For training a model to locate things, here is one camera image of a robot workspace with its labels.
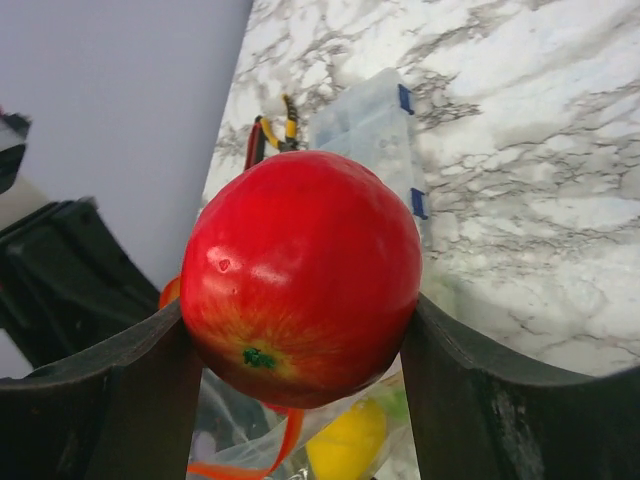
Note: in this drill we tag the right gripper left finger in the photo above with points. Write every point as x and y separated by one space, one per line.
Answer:
122 409

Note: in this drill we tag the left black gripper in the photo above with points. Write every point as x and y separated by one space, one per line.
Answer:
66 283

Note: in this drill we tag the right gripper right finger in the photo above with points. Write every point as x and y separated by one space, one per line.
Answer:
480 410

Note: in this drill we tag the clear zip top bag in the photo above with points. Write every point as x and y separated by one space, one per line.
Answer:
238 437

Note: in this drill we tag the red toy apple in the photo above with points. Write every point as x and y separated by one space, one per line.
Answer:
299 279

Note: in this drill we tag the red toy bell pepper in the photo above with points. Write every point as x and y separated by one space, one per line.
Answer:
170 292

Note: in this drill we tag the yellow toy lemon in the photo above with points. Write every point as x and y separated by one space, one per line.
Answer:
348 446

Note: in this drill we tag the red black utility knife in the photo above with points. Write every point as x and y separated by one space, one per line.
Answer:
255 145

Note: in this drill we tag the clear plastic packet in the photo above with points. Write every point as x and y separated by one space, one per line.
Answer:
373 123

